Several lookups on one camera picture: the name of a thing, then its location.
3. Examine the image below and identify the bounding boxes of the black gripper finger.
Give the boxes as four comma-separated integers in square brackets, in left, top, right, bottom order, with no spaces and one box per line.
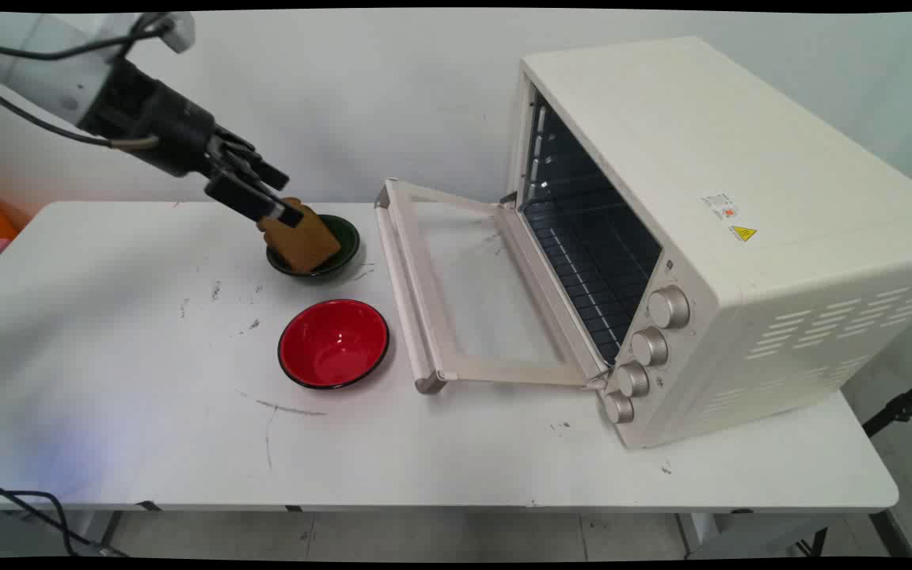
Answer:
[203,169,305,229]
[218,139,291,192]

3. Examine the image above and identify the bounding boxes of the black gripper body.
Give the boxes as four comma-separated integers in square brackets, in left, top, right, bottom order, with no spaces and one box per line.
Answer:
[78,57,257,178]

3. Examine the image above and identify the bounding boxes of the brown toast slice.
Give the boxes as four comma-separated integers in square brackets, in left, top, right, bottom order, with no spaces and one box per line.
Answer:
[257,197,342,274]

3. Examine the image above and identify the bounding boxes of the dark green bowl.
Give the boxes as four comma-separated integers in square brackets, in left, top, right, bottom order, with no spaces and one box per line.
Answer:
[265,214,362,279]

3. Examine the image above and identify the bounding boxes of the red bowl with black rim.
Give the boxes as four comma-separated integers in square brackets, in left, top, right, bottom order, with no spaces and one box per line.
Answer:
[277,298,390,391]

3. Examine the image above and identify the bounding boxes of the glass oven door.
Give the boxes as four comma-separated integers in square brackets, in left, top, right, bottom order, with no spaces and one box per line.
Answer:
[374,178,610,395]

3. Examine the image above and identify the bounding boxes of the silver oven knob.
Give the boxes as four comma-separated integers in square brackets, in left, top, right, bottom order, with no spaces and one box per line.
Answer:
[630,328,670,367]
[603,392,636,425]
[616,362,652,398]
[646,286,691,330]

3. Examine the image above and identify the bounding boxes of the cream toaster oven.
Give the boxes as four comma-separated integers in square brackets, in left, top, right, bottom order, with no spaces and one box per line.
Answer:
[505,36,912,450]

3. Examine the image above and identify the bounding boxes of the black tripod stand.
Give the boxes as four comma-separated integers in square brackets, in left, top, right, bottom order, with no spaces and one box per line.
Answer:
[788,370,912,560]

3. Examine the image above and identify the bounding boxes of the wire oven rack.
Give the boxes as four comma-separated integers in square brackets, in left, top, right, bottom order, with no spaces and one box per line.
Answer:
[521,198,663,367]

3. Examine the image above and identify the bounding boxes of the black floor cable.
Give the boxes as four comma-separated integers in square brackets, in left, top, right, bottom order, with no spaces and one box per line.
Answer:
[0,473,128,558]

